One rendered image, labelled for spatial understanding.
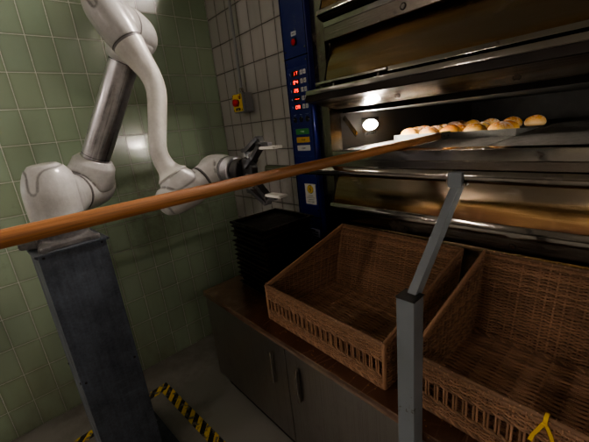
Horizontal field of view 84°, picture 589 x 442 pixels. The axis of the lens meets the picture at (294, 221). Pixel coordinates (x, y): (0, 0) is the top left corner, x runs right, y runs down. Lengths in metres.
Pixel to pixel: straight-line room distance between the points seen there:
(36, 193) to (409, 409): 1.23
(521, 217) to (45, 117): 1.94
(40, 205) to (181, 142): 0.98
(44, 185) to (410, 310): 1.14
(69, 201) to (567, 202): 1.52
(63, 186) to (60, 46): 0.85
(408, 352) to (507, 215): 0.61
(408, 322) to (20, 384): 1.88
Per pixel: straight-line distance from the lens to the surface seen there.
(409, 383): 0.83
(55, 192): 1.32
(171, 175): 1.08
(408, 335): 0.75
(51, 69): 1.96
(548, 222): 1.18
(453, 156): 1.24
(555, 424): 0.86
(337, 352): 1.12
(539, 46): 1.02
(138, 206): 0.69
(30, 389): 2.21
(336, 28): 1.52
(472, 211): 1.23
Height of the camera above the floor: 1.31
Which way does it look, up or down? 16 degrees down
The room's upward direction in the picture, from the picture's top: 6 degrees counter-clockwise
